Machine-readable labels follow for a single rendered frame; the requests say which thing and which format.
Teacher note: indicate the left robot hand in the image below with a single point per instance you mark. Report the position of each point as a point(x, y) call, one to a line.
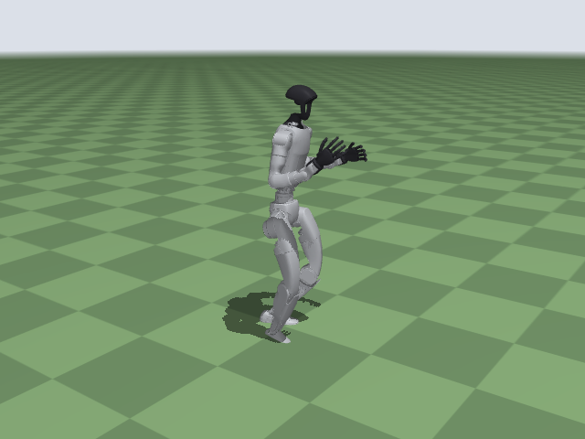
point(353, 154)

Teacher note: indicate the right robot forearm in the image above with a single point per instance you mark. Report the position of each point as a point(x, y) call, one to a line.
point(291, 179)

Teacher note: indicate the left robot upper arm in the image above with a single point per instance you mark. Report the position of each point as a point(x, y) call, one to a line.
point(308, 159)

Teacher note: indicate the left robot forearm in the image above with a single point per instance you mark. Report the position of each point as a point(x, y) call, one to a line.
point(336, 163)

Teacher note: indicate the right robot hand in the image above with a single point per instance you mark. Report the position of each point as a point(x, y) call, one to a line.
point(325, 156)

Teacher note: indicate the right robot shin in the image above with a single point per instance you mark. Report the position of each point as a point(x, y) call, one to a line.
point(282, 308)

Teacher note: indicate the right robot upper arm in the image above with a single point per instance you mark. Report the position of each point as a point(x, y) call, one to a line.
point(281, 143)

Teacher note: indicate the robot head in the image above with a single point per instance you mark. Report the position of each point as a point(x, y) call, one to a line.
point(301, 95)

